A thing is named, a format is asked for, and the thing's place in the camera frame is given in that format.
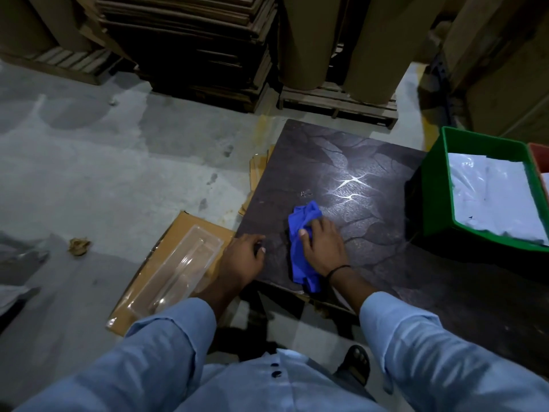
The person's left hand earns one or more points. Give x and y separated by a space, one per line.
238 263

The person's right hand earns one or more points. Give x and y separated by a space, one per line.
326 248

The person's right thumb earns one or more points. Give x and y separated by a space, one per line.
306 240

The person's left thumb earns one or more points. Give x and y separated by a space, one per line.
260 252

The blue cleaning cloth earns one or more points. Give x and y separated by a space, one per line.
300 257

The dark patterned table board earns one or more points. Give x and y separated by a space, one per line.
386 261

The person's right forearm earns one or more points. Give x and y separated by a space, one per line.
429 356

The person's left forearm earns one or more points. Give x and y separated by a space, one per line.
163 351

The black wrist band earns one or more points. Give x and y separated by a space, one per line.
339 270

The brown cardboard pieces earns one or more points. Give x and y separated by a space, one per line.
257 175

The clear plastic tray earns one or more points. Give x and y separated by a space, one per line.
180 274

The flat brown cardboard box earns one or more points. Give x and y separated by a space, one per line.
171 235

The green plastic crate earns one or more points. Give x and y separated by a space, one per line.
433 201

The light blue shirt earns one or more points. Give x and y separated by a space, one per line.
266 386

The black sandal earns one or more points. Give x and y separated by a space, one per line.
356 364

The wooden pallet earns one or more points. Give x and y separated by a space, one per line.
339 102
68 64

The crumpled brown paper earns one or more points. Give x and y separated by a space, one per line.
79 247

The white plastic bags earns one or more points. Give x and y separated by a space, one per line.
493 197

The brown paper roll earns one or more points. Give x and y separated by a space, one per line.
377 42
309 38
38 21

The stack of dark wooden boards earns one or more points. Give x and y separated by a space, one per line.
197 47

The clear plastic sheet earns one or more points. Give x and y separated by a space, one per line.
19 270

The red plastic crate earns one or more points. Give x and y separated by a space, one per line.
538 154

